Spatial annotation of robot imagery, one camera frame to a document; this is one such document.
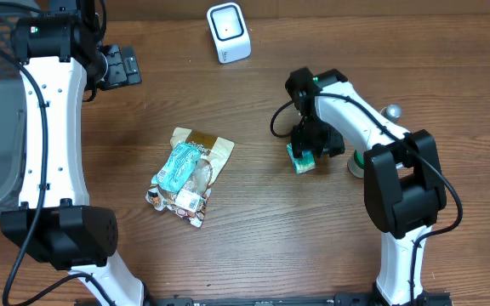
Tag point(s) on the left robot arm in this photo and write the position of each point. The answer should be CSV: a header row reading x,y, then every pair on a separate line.
x,y
64,62

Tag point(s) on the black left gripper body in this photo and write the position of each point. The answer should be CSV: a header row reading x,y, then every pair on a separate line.
x,y
116,76

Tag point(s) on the yellow oil bottle silver cap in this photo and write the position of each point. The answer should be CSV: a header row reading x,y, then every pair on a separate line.
x,y
392,113

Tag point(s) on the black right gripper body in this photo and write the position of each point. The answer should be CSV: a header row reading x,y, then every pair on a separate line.
x,y
320,137

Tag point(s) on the teal Kleenex tissue pack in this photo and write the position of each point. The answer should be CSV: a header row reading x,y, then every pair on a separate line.
x,y
303,164

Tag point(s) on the green lid white jar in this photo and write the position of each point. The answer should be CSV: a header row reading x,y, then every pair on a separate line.
x,y
355,165

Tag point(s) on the white barcode scanner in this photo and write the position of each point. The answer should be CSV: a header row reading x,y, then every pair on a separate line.
x,y
229,32

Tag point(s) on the teal wet wipes pack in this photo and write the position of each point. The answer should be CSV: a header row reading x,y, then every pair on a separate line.
x,y
178,168

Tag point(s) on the brown Pantree snack bag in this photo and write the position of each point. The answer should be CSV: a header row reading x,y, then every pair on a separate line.
x,y
190,202

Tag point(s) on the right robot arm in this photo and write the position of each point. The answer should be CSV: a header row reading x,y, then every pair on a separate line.
x,y
403,191

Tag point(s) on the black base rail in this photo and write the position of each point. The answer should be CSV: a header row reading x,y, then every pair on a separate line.
x,y
341,299

